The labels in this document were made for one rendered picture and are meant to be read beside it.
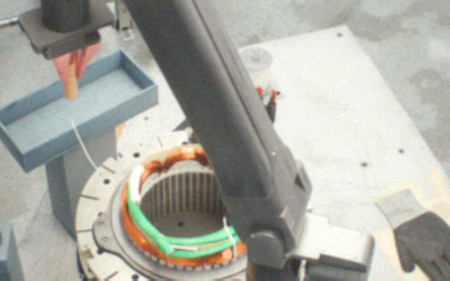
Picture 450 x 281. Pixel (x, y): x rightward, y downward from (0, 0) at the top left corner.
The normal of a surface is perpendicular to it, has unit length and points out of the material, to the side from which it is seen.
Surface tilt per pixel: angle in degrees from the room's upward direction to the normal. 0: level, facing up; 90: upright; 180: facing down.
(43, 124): 0
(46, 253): 0
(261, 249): 96
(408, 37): 0
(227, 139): 95
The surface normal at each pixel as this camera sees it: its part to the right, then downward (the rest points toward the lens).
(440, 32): 0.03, -0.68
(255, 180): -0.29, 0.64
